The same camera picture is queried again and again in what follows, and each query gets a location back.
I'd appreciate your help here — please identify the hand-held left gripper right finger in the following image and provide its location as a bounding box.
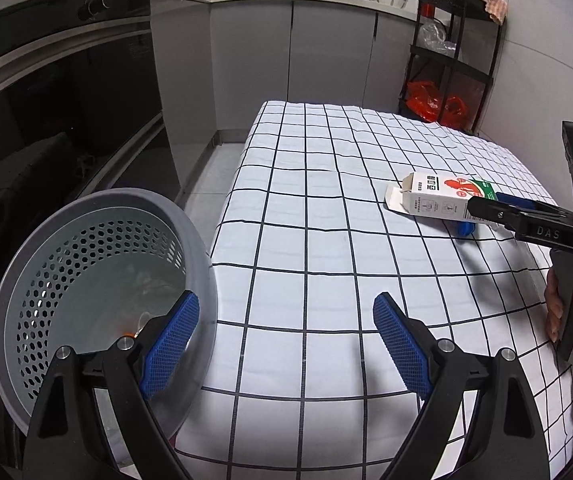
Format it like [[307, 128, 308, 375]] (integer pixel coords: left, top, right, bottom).
[[373, 292, 550, 480]]

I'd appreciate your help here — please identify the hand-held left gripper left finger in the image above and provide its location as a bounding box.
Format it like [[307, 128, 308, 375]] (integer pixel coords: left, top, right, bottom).
[[21, 290, 200, 480]]

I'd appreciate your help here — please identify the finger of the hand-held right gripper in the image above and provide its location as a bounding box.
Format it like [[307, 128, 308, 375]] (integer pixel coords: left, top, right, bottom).
[[459, 196, 523, 237], [497, 191, 573, 224]]

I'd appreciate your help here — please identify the green and white carton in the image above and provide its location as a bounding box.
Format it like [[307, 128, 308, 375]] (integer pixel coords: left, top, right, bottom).
[[385, 171, 498, 226]]

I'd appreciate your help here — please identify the grey perforated plastic basket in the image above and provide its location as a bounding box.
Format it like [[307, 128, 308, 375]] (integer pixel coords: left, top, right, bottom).
[[0, 187, 218, 436]]

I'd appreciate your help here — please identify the red plastic bag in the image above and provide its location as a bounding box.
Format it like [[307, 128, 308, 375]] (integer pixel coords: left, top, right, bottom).
[[441, 96, 468, 130], [405, 80, 442, 122]]

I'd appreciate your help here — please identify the black shelf rack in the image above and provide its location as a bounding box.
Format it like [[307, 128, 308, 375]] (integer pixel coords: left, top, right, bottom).
[[397, 0, 507, 136]]

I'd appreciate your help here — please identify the white checked tablecloth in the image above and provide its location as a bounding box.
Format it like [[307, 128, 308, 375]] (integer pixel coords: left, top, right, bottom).
[[171, 100, 573, 480]]

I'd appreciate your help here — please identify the clear plastic bag on rack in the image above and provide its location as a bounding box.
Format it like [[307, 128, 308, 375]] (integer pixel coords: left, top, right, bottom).
[[419, 22, 460, 56]]

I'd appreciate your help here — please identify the red checked cloth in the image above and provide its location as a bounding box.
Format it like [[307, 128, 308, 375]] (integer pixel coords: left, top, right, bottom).
[[484, 0, 508, 25]]

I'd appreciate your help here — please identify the grey kitchen cabinet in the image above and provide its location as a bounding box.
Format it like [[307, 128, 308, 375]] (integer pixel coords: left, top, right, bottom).
[[149, 0, 420, 193]]

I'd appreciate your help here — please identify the black kitchen appliance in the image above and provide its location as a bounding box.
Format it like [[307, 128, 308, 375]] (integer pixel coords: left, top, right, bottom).
[[0, 0, 164, 341]]

